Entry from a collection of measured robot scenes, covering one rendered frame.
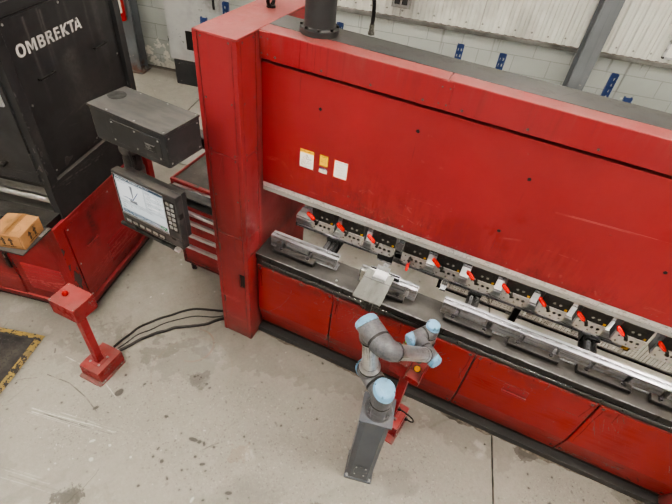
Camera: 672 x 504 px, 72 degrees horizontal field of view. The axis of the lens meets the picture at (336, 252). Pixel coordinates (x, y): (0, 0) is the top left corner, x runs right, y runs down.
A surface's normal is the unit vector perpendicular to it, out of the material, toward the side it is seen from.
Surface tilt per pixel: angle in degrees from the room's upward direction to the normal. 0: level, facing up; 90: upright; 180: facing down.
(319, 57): 90
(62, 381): 0
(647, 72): 90
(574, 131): 90
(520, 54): 90
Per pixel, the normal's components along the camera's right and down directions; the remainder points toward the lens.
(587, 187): -0.41, 0.60
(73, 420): 0.10, -0.72
